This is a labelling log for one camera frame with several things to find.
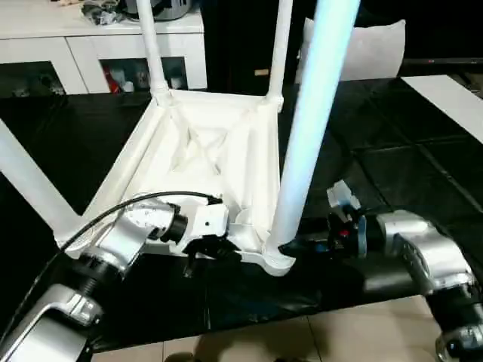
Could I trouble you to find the white plastic table top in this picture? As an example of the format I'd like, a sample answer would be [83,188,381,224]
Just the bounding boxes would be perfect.
[56,88,298,279]

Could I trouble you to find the white plastic table leg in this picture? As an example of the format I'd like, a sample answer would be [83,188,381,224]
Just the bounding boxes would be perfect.
[134,0,171,106]
[269,0,366,258]
[0,118,87,247]
[265,0,295,109]

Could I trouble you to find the white flat board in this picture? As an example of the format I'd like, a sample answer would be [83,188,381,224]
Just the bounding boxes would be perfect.
[399,73,483,145]

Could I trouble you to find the grey pillow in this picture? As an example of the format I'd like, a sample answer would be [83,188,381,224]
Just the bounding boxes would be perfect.
[295,17,408,83]

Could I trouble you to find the small red item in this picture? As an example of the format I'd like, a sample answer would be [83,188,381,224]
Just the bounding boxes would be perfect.
[104,69,120,94]

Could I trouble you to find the black cabinet with yellow label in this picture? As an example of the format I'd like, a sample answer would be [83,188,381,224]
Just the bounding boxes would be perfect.
[199,0,307,94]

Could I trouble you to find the dark round object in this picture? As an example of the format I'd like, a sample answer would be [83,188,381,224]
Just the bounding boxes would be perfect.
[122,0,202,20]

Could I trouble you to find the white cabinet with glass doors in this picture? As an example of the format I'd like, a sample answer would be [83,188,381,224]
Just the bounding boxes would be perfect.
[0,0,208,96]

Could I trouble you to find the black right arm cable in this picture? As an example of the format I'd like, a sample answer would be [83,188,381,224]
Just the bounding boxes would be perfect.
[355,204,386,216]

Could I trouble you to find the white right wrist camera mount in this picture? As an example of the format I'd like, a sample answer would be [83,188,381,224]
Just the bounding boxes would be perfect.
[325,179,370,258]

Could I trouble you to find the black tangled straps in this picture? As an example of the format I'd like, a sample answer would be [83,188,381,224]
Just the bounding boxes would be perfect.
[82,0,125,27]

